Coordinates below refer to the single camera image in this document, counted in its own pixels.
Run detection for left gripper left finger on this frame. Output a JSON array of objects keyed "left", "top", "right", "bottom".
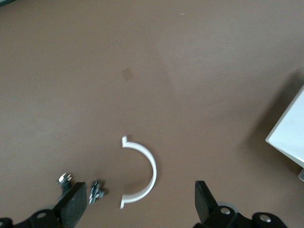
[{"left": 16, "top": 181, "right": 88, "bottom": 228}]

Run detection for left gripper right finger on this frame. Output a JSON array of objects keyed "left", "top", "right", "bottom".
[{"left": 193, "top": 180, "right": 238, "bottom": 228}]

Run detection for white drawer cabinet housing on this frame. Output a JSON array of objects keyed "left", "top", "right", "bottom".
[{"left": 265, "top": 83, "right": 304, "bottom": 182}]

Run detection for small metal terminal part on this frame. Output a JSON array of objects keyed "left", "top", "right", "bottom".
[{"left": 88, "top": 180, "right": 107, "bottom": 205}]

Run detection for white semicircular plastic clamp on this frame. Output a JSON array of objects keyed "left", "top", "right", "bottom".
[{"left": 120, "top": 135, "right": 158, "bottom": 209}]

